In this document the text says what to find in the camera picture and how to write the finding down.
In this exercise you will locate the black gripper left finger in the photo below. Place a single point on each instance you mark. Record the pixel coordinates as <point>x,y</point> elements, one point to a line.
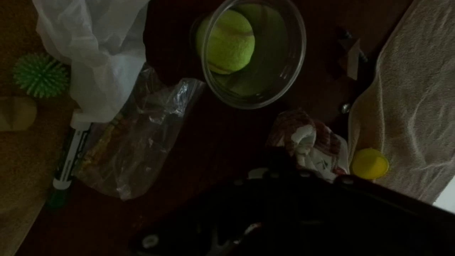
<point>275,164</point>

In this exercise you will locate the clear plastic bag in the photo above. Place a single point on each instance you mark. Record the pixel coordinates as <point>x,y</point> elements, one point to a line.
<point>137,143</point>

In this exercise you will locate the beige towel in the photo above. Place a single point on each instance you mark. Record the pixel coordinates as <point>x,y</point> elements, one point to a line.
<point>413,95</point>

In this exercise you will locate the white marker pen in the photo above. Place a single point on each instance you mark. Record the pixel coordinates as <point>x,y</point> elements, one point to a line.
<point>72,152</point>

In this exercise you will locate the green tennis ball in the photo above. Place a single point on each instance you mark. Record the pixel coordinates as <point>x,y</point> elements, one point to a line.
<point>230,43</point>

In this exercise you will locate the green spiky ball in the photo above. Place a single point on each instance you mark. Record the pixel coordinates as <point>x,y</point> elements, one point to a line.
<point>41,76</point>

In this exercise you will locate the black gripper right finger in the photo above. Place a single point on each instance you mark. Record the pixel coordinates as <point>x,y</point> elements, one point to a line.
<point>294,166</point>

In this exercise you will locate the tan rounded block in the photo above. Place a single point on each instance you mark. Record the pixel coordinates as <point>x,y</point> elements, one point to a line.
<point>16,115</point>

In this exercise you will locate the small yellow cap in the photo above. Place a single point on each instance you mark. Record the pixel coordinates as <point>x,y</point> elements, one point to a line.
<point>370,164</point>

